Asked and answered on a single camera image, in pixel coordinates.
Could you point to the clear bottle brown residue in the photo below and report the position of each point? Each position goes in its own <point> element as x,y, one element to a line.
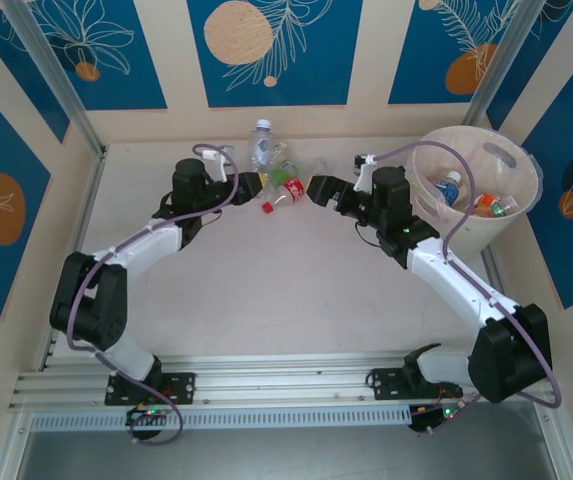
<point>320,167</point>

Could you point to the green label bottle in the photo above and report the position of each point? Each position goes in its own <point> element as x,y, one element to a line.
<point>282,175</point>

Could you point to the red label cola bottle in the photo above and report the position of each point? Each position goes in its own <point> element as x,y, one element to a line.
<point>293,190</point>

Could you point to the pale blue clear bottle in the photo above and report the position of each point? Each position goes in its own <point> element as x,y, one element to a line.
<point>261,150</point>

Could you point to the small white label bottle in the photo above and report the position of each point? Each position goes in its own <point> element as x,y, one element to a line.
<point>282,149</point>

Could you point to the blue label bottle white cap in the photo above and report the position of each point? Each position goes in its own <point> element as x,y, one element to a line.
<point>447,192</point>

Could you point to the orange label bottle gold cap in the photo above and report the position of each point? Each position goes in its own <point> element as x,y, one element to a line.
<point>488,202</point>

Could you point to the cream plastic bin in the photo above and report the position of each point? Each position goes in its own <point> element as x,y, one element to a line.
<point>496,230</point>

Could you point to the clear bottle green cap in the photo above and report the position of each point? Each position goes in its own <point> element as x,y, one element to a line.
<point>508,206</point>

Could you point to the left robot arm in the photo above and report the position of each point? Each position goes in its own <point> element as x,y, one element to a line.
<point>141,245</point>

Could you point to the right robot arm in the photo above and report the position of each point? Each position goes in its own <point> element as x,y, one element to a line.
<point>446,270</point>

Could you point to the small controller board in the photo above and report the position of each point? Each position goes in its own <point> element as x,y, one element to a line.
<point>148,412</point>
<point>436,415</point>

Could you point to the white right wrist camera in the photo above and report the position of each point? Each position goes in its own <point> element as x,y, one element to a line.
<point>365,175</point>

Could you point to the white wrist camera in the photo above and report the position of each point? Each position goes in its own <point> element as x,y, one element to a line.
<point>365,175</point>
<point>220,167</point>

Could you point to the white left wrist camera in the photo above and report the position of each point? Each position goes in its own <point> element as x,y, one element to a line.
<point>220,167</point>

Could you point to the aluminium frame post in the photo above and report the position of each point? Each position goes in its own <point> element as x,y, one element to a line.
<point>501,60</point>
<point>66,90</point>

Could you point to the aluminium rail base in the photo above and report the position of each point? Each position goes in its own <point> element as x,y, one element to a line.
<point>286,380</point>

